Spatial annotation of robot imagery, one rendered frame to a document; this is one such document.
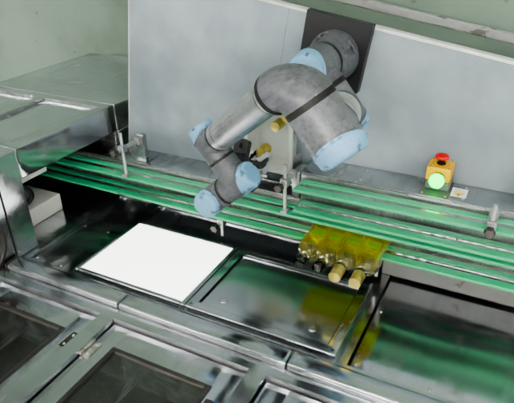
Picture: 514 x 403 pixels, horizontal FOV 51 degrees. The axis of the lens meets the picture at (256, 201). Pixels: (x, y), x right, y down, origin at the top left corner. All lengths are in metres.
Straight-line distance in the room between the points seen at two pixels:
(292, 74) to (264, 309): 0.77
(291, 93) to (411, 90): 0.67
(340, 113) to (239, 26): 0.83
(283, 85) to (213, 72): 0.87
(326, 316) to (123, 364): 0.57
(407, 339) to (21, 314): 1.14
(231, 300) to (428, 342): 0.57
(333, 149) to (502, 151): 0.74
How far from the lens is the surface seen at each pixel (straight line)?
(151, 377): 1.51
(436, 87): 1.65
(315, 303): 1.62
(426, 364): 1.54
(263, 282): 1.70
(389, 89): 1.69
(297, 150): 1.82
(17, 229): 2.02
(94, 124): 2.18
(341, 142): 1.06
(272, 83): 1.09
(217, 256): 1.82
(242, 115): 1.21
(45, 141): 2.02
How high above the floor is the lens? 2.32
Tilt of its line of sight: 51 degrees down
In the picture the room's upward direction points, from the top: 134 degrees counter-clockwise
